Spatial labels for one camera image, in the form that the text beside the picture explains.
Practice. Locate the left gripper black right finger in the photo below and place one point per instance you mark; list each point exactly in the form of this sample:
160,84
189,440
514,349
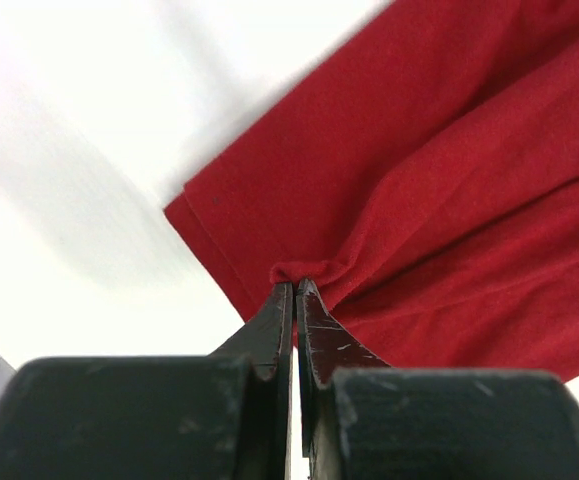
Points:
363,419

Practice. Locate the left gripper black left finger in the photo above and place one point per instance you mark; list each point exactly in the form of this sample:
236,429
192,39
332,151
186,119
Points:
225,415

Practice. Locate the red t shirt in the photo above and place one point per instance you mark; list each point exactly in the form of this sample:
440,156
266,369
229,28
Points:
426,178

